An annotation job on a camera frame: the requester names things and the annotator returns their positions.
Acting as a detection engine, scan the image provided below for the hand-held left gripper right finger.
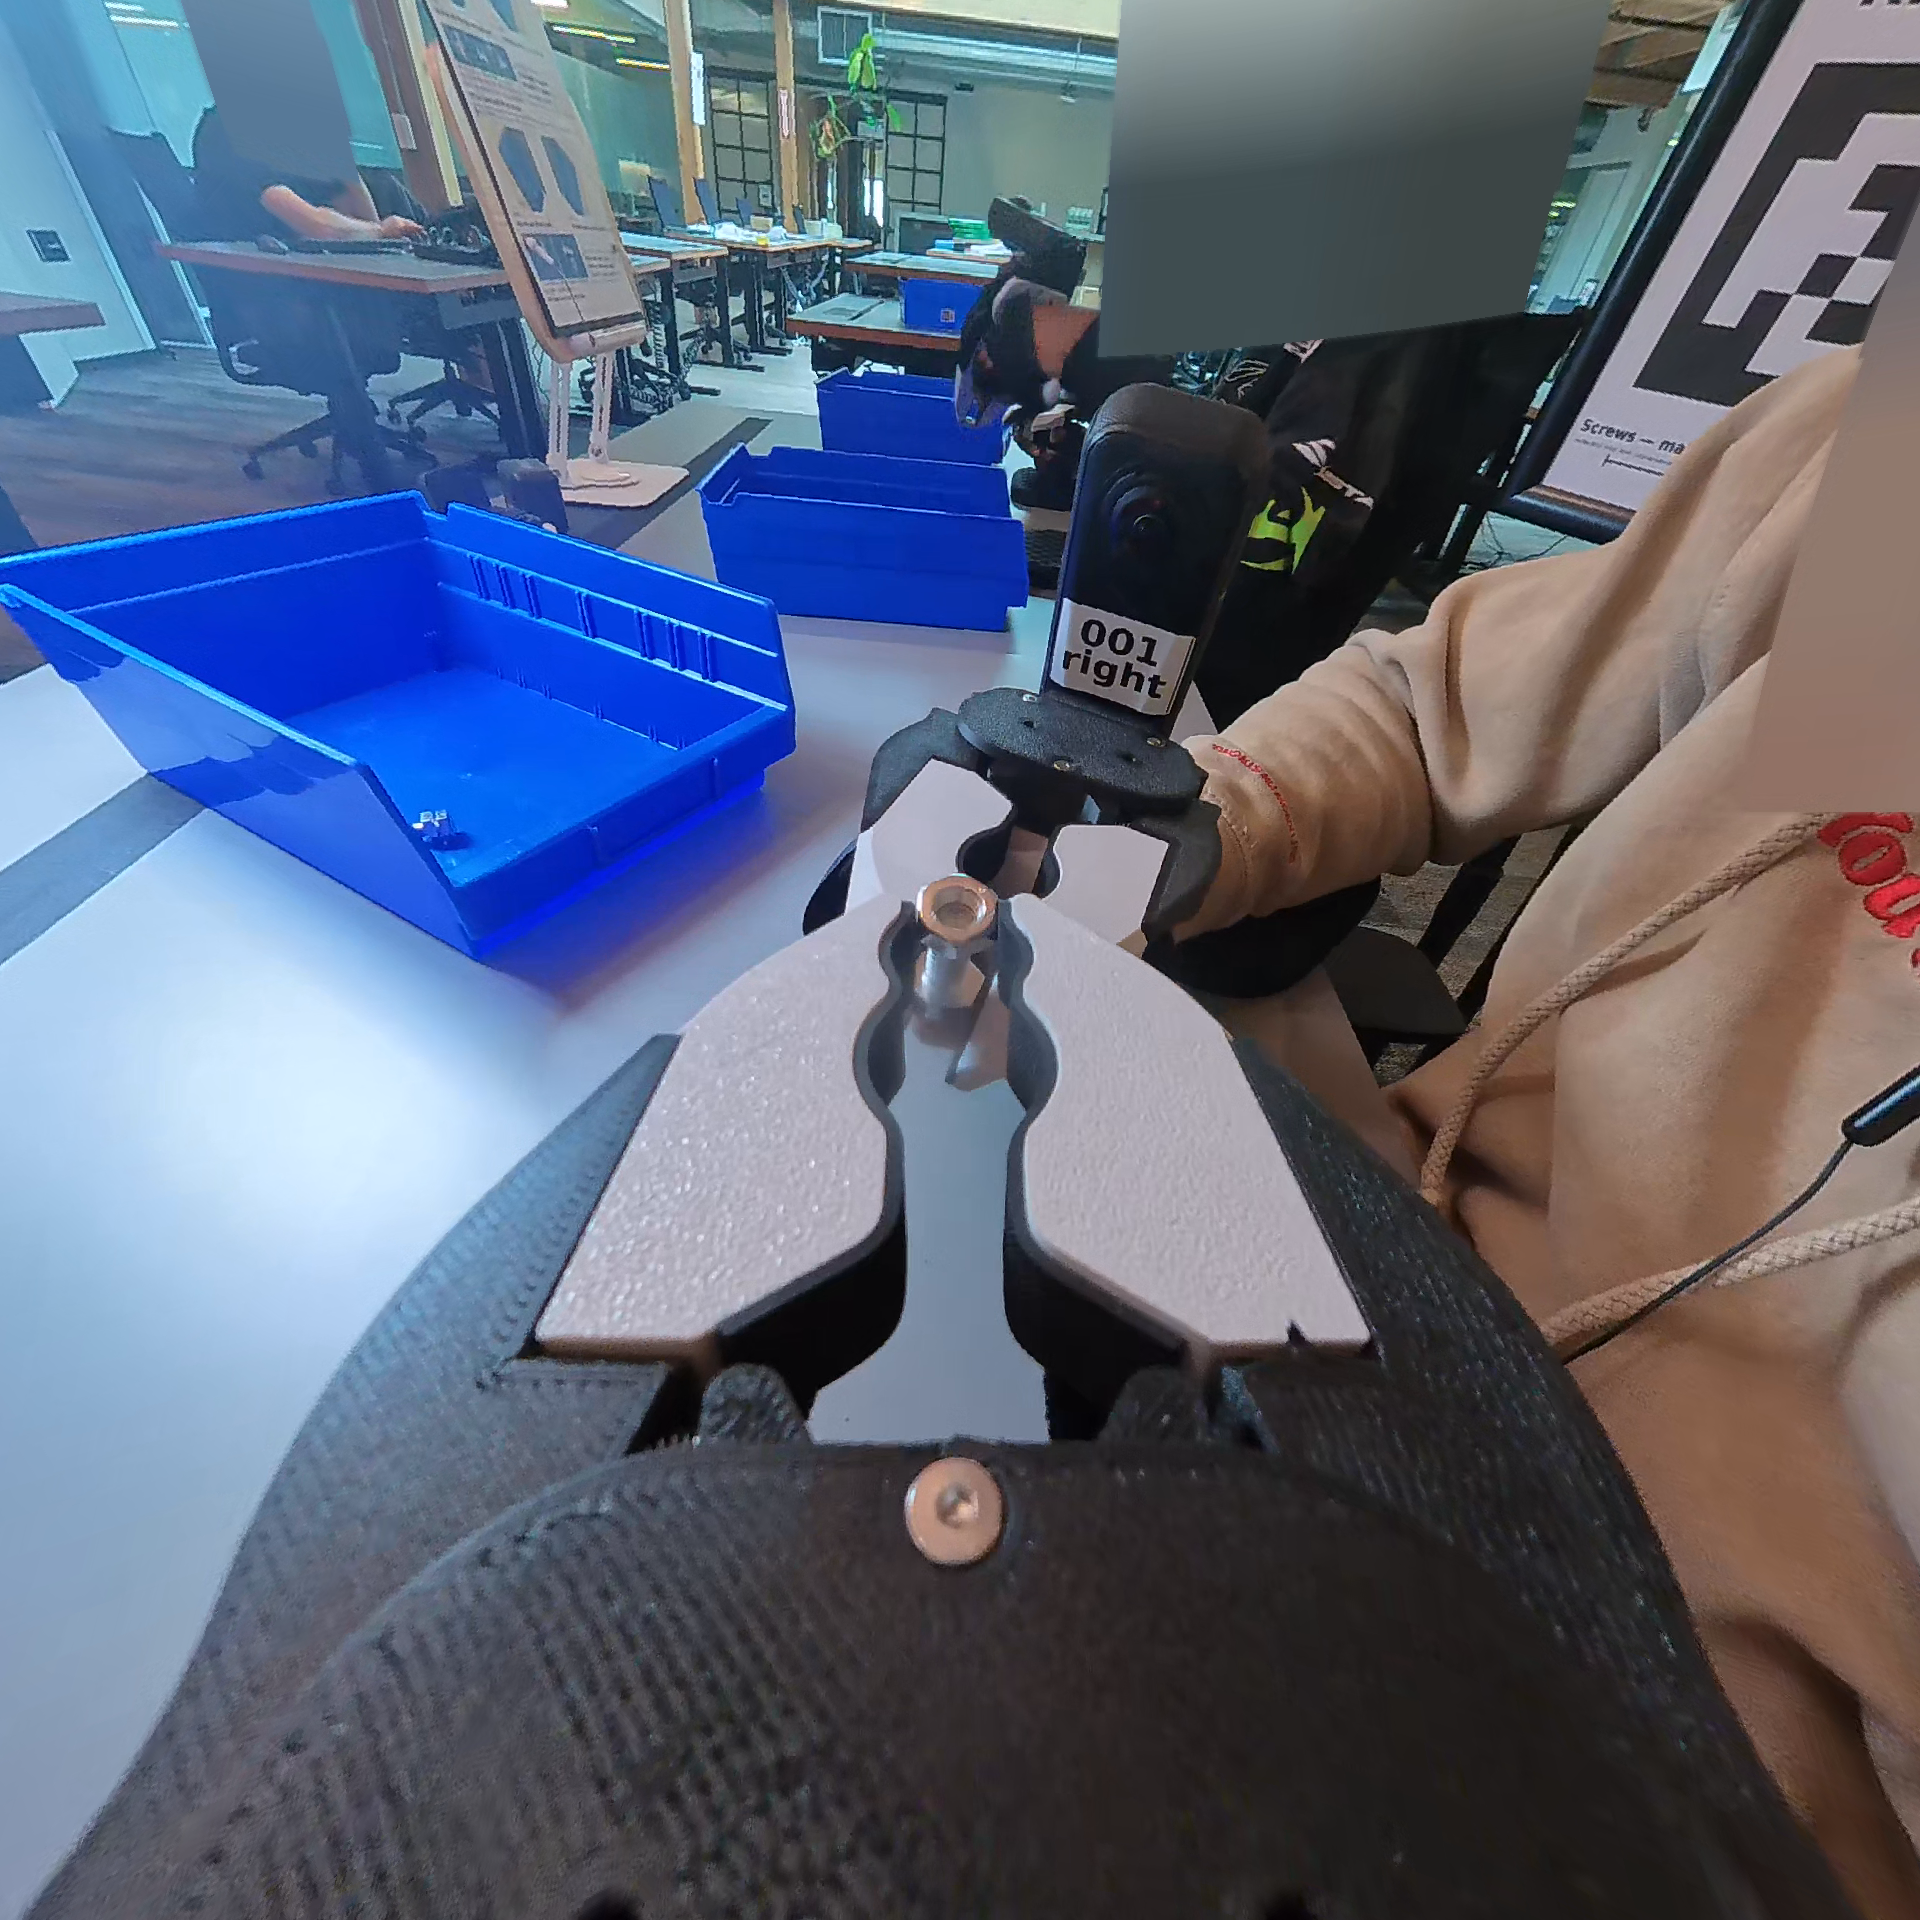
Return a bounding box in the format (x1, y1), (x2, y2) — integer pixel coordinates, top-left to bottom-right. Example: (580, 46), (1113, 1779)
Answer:
(999, 896), (1377, 1413)

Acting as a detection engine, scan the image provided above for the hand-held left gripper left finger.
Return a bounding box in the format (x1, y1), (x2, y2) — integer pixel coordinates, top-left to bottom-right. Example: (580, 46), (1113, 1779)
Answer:
(534, 896), (916, 1413)

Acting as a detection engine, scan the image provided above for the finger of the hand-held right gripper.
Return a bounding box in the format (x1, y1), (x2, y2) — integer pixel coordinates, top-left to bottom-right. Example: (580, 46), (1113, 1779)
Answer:
(1021, 816), (1173, 956)
(849, 765), (1021, 937)

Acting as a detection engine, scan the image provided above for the silver threaded bolt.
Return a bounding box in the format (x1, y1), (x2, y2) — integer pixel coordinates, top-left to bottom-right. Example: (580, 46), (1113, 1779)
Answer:
(887, 916), (1021, 1097)

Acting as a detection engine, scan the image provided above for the person's right forearm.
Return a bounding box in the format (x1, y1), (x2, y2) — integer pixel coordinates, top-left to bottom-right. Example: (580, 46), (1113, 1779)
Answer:
(1187, 571), (1771, 992)

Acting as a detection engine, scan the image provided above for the black chair armrest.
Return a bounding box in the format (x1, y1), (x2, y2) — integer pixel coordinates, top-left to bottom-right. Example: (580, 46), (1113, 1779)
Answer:
(1157, 864), (1388, 1000)

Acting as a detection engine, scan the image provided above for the person's beige hoodie torso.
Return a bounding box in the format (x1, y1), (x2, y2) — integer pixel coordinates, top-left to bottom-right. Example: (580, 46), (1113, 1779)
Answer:
(1411, 345), (1920, 1920)

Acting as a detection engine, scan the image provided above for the black white banner stand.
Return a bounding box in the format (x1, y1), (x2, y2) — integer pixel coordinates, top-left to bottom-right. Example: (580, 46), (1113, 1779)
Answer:
(1502, 0), (1920, 542)

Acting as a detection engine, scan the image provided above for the cardboard sign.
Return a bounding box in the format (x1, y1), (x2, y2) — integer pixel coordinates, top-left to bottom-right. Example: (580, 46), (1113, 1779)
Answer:
(420, 0), (693, 512)

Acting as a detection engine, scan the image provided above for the wooden desk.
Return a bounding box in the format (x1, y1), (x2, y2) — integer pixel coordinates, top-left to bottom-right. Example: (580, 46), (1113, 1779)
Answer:
(167, 240), (557, 481)
(0, 293), (107, 407)

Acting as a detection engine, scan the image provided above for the beige hoodie drawstring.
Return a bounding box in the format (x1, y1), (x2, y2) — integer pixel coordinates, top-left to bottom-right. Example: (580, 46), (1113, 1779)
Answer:
(1427, 811), (1920, 1353)

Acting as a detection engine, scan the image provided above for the black earphone cable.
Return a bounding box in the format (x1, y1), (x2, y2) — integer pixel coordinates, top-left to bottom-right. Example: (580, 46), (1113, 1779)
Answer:
(1560, 1064), (1920, 1357)

